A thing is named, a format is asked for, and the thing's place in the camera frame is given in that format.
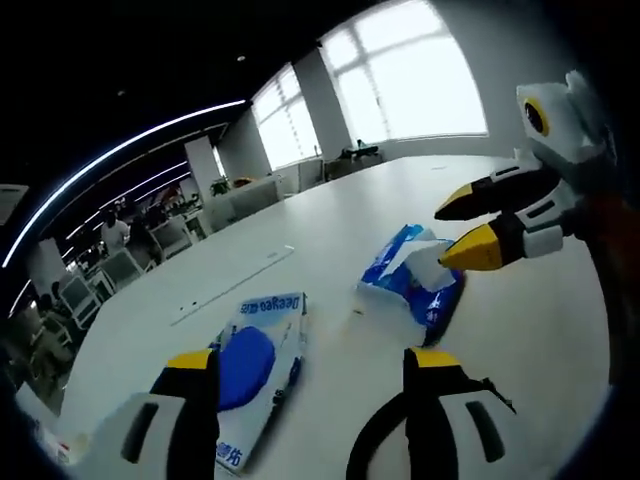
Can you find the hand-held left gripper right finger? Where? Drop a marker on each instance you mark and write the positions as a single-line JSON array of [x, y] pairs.
[[435, 400]]

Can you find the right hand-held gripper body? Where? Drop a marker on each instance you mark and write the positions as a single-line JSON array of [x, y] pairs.
[[570, 135]]

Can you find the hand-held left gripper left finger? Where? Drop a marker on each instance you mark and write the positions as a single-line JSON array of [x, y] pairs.
[[190, 400]]

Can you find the blue tissue pack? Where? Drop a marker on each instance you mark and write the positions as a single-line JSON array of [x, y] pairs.
[[420, 295]]

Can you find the blue white wipes packet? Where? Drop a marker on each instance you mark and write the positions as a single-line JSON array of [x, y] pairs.
[[280, 320]]

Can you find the green object on sill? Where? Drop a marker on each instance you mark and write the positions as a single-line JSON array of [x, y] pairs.
[[360, 152]]

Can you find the white office chair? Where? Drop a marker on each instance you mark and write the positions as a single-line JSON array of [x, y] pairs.
[[171, 237], [122, 270], [80, 302]]

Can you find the white round table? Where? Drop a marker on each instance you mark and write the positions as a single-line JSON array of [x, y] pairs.
[[350, 210]]

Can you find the white low cabinet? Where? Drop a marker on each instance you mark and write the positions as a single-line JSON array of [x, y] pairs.
[[245, 202]]

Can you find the potted green plant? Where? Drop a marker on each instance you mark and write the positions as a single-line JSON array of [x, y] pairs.
[[220, 186]]

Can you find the narrow blinds window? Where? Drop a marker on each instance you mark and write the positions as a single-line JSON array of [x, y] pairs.
[[285, 120]]

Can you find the long curved ceiling light strip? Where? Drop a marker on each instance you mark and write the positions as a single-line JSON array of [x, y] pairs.
[[115, 150]]

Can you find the ceiling air conditioner vent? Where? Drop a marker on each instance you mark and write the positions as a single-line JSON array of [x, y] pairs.
[[12, 202]]

